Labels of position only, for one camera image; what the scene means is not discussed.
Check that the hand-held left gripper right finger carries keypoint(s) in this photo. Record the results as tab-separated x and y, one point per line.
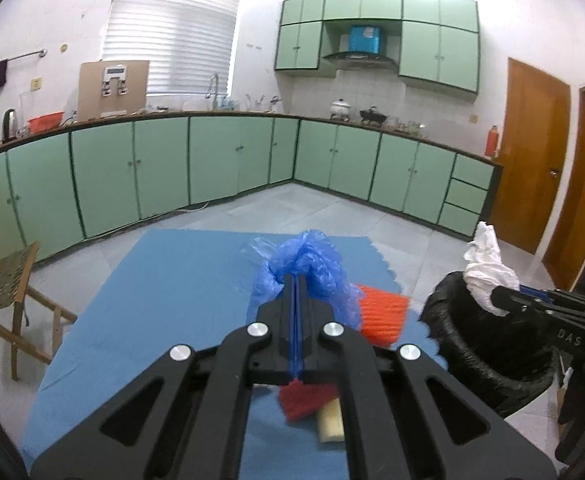
315	320

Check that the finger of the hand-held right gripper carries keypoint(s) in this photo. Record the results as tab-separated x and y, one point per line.
535	293
510	302

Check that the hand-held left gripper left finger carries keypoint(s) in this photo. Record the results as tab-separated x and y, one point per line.
282	320

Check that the white tissue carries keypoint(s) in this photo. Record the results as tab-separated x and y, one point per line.
487	275

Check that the black trash bin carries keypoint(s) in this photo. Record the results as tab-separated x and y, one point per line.
472	345

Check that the blue plastic bag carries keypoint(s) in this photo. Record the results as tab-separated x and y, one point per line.
315	260

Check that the red plastic wrapper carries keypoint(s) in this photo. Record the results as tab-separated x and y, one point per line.
385	315

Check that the red plastic scrap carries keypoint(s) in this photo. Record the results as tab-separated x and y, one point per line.
300	402

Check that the beige sponge block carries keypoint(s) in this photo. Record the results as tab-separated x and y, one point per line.
331	425

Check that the blue foam mat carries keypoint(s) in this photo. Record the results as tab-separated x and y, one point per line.
172	285

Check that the red fire extinguisher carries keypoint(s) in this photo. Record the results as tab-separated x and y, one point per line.
491	142

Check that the green lower cabinets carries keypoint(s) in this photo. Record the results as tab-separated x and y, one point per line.
162	170

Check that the green cabinets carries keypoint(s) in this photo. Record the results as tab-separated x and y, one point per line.
437	55
162	170

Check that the black wok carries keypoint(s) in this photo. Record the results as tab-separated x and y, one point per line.
372	116

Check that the white pot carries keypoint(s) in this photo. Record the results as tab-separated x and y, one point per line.
341	109

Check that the metal faucet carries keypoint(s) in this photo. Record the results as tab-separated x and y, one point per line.
214	85

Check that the green upper cabinets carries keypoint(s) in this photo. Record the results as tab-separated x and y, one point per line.
437	55

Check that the range hood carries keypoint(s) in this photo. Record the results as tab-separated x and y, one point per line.
360	56

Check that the wooden chair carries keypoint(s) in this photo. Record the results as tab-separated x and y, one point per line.
7	280

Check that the blue box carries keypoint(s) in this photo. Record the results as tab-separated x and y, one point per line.
366	40

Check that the cardboard box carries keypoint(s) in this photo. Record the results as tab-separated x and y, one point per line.
90	90

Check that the white window blind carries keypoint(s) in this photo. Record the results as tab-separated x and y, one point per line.
172	35

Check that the orange basin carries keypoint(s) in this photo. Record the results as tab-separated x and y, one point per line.
45	122

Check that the dark kettle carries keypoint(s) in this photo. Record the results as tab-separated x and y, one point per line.
10	125

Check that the wall towel bar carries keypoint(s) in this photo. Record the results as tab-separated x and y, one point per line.
25	55

